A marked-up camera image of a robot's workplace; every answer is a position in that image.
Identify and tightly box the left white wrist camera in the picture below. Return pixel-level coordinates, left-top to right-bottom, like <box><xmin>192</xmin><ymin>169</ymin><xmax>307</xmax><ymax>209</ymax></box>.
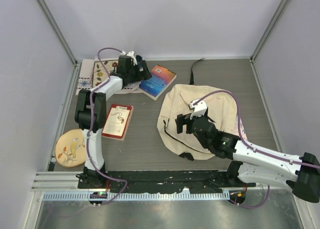
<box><xmin>120</xmin><ymin>50</ymin><xmax>138</xmax><ymax>65</ymax></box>

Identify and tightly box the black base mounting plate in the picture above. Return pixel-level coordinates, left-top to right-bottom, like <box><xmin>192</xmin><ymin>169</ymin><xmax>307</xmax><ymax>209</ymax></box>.
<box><xmin>76</xmin><ymin>170</ymin><xmax>256</xmax><ymax>194</ymax></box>

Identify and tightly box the floral square ceramic plate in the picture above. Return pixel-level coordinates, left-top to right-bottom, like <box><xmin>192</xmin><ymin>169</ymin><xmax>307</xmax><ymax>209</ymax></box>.
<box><xmin>92</xmin><ymin>60</ymin><xmax>118</xmax><ymax>88</ymax></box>

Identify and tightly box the floral pastel notebook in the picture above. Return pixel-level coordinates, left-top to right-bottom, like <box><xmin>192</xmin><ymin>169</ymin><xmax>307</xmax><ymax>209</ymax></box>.
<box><xmin>233</xmin><ymin>116</ymin><xmax>248</xmax><ymax>141</ymax></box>

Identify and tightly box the round wooden bird coaster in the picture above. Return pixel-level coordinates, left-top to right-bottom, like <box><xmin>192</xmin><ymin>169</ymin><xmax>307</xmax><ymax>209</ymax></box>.
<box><xmin>54</xmin><ymin>129</ymin><xmax>86</xmax><ymax>168</ymax></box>

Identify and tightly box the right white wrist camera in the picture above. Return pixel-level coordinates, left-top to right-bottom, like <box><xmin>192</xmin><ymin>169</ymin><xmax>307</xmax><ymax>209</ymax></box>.
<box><xmin>189</xmin><ymin>98</ymin><xmax>208</xmax><ymax>119</ymax></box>

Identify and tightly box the cream canvas backpack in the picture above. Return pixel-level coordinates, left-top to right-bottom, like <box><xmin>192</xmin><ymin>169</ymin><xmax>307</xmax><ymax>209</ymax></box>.
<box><xmin>156</xmin><ymin>57</ymin><xmax>238</xmax><ymax>162</ymax></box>

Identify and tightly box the blue sunset paperback book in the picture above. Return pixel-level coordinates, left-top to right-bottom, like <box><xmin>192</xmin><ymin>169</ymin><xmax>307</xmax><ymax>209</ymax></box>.
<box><xmin>138</xmin><ymin>65</ymin><xmax>177</xmax><ymax>101</ymax></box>

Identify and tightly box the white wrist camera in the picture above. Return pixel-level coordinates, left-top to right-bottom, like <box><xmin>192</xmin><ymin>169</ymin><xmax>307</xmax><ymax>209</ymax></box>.
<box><xmin>120</xmin><ymin>50</ymin><xmax>138</xmax><ymax>65</ymax></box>
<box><xmin>189</xmin><ymin>98</ymin><xmax>208</xmax><ymax>119</ymax></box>

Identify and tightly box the white patterned placemat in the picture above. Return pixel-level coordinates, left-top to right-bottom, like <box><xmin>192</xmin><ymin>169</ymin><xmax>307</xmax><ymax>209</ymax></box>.
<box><xmin>75</xmin><ymin>58</ymin><xmax>141</xmax><ymax>96</ymax></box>

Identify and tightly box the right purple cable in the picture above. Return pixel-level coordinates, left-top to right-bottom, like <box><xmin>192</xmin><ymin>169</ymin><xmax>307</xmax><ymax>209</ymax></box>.
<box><xmin>192</xmin><ymin>89</ymin><xmax>320</xmax><ymax>210</ymax></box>

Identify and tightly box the red white paperback book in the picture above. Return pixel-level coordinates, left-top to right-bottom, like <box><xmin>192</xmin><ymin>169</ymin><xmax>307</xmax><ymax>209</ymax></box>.
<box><xmin>101</xmin><ymin>103</ymin><xmax>134</xmax><ymax>141</ymax></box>

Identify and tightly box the dark blue ceramic mug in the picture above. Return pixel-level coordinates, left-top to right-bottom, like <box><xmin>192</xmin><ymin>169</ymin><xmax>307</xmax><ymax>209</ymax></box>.
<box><xmin>135</xmin><ymin>55</ymin><xmax>143</xmax><ymax>63</ymax></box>

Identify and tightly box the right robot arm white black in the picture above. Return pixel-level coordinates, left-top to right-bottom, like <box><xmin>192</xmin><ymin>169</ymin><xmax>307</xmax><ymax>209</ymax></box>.
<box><xmin>175</xmin><ymin>114</ymin><xmax>320</xmax><ymax>203</ymax></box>

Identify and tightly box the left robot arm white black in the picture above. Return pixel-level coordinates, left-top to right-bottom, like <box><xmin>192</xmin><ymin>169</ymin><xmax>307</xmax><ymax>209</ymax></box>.
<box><xmin>74</xmin><ymin>51</ymin><xmax>152</xmax><ymax>189</ymax></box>

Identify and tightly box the slotted grey cable duct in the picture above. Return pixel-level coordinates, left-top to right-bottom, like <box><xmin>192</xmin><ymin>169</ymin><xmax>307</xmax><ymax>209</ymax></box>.
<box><xmin>42</xmin><ymin>190</ymin><xmax>230</xmax><ymax>202</ymax></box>

